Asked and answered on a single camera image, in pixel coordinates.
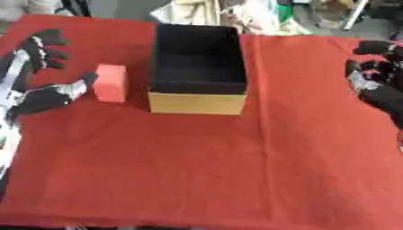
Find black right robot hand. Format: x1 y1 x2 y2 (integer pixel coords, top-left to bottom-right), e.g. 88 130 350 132
343 40 403 129

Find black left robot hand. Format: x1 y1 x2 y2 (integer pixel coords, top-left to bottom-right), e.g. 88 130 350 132
0 28 100 123

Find tan cardboard box black inside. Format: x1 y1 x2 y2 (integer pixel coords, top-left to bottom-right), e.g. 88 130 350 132
146 23 249 116

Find red rectangular block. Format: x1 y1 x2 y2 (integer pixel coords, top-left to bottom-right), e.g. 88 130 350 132
91 64 130 103

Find silver metal stand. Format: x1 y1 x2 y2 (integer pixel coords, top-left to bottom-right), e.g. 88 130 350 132
311 0 372 31

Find black tripod legs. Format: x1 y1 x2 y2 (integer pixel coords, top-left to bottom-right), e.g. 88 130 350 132
53 0 94 18

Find white plastic bag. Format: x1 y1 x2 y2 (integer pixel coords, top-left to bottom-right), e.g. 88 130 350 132
148 0 314 36

